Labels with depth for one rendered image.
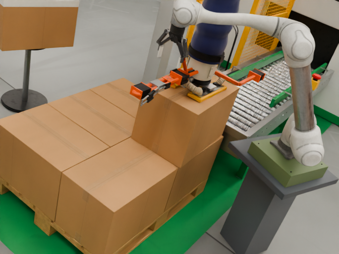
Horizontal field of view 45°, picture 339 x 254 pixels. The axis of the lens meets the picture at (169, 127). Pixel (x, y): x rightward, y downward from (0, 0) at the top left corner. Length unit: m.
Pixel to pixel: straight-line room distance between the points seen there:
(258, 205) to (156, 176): 0.69
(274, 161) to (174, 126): 0.61
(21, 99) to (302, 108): 2.58
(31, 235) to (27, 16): 1.60
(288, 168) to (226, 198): 1.05
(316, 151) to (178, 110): 0.79
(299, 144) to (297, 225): 1.31
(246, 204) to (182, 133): 0.67
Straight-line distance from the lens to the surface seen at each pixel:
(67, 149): 2.54
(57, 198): 2.51
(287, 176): 2.41
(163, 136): 2.57
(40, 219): 2.76
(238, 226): 2.91
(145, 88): 2.16
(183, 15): 1.92
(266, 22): 2.18
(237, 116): 3.39
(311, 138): 2.28
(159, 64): 4.15
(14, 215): 2.88
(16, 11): 3.33
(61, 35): 3.56
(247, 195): 2.77
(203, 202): 3.27
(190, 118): 2.41
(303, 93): 2.17
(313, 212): 3.71
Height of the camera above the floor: 2.08
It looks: 31 degrees down
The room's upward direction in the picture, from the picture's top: 16 degrees clockwise
